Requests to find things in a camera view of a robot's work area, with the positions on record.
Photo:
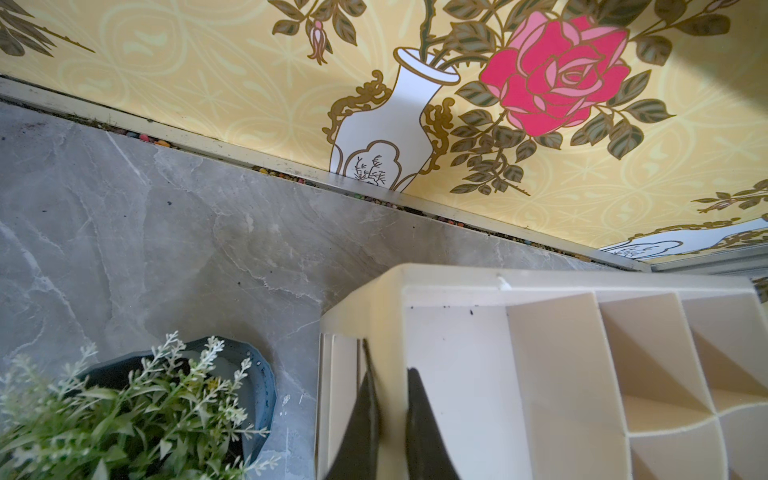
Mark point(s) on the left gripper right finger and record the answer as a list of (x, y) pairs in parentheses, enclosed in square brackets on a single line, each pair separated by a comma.
[(427, 456)]

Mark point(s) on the potted green plant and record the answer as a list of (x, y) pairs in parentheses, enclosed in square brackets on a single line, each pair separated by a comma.
[(198, 410)]

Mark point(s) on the beige drawer organizer cabinet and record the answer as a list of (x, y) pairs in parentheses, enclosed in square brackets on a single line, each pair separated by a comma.
[(555, 375)]

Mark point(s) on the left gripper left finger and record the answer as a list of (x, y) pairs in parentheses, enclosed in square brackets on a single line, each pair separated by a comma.
[(357, 457)]

